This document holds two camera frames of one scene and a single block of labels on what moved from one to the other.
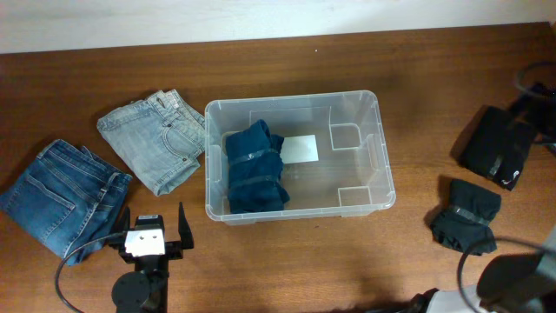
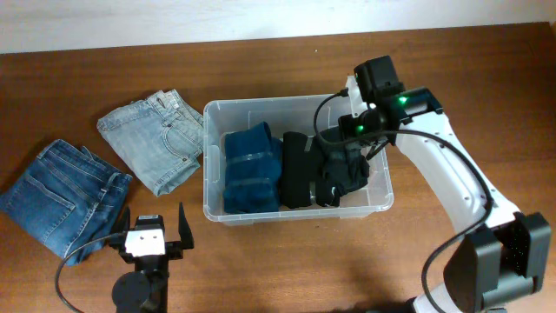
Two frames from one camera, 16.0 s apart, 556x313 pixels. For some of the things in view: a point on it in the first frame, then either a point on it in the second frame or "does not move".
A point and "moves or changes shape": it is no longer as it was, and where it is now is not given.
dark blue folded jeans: (68, 199) does not move
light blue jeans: (160, 136) does not move
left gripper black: (175, 249) does not move
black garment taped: (466, 223) moves or changes shape
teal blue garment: (254, 169) does not move
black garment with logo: (499, 146) → (302, 170)
